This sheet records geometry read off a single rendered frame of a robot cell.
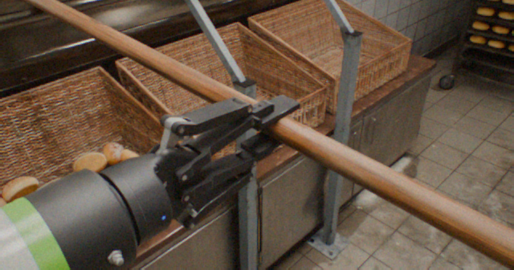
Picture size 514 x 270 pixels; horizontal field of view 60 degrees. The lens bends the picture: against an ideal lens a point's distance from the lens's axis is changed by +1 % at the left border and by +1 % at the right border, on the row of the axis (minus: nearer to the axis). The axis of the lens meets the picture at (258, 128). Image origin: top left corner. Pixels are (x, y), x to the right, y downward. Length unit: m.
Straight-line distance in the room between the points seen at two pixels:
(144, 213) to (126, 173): 0.04
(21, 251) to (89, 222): 0.05
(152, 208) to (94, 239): 0.06
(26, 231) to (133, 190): 0.08
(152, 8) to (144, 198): 1.24
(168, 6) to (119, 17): 0.19
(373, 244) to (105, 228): 1.73
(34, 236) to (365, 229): 1.82
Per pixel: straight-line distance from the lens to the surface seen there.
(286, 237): 1.74
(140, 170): 0.40
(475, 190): 2.46
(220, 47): 1.13
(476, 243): 0.42
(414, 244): 2.08
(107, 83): 1.50
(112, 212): 0.37
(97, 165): 1.44
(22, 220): 0.37
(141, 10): 1.57
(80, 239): 0.36
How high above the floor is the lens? 1.45
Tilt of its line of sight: 33 degrees down
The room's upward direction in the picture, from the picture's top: straight up
